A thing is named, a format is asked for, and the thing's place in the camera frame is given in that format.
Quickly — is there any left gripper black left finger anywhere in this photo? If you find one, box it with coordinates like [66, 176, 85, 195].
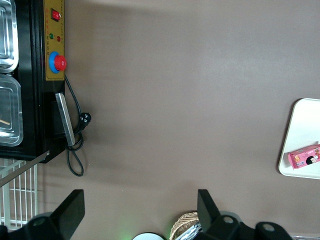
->
[31, 189, 86, 240]

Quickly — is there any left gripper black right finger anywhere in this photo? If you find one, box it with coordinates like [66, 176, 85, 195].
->
[196, 189, 242, 240]

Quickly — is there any cream plastic tray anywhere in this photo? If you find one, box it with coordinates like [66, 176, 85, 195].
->
[278, 97, 320, 180]

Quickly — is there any aluminium foil container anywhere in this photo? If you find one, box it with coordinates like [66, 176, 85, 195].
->
[182, 219, 202, 240]

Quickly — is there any light tan wicker basket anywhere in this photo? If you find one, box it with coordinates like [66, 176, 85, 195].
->
[169, 211, 201, 240]

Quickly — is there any grey metal bar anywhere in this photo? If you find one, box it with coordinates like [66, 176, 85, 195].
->
[0, 149, 50, 188]

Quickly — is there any pink snack packet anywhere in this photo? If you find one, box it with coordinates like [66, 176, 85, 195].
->
[287, 143, 320, 171]

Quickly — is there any steel pan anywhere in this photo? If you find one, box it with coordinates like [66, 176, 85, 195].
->
[0, 74, 24, 147]
[0, 0, 20, 73]

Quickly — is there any black sealing machine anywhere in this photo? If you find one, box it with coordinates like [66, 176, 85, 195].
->
[0, 0, 66, 165]

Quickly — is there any white wire rack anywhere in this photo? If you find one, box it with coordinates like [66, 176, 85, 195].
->
[0, 158, 38, 231]

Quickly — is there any black power cable with plug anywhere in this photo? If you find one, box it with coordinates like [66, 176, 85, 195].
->
[64, 74, 92, 177]

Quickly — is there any steel fryer handle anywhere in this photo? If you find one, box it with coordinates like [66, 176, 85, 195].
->
[54, 92, 77, 147]

